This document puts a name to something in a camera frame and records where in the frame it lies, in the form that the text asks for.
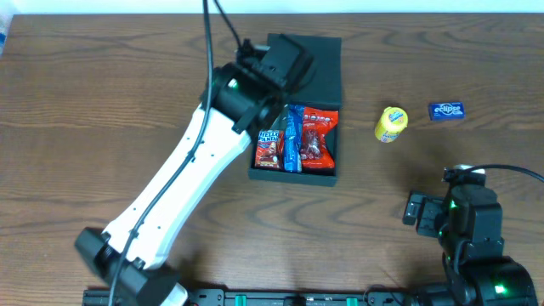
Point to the blue Eclipse mint tin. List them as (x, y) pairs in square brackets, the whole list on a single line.
[(446, 111)]

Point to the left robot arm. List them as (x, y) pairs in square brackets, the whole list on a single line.
[(241, 99)]

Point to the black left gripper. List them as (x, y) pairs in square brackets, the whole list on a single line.
[(269, 99)]

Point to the blue Oreo cookie pack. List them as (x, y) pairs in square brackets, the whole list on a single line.
[(293, 139)]

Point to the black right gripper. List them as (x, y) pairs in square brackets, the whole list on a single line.
[(419, 213)]

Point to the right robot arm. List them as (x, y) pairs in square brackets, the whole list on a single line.
[(467, 223)]

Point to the yellow Mentos gum bottle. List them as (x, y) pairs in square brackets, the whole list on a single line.
[(391, 124)]

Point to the dark green box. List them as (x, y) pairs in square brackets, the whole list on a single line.
[(321, 88)]

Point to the red Hello Panda box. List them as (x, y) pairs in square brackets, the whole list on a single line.
[(269, 151)]

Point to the red candy bag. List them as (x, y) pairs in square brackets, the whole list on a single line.
[(316, 125)]

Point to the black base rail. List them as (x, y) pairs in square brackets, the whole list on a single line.
[(217, 297)]

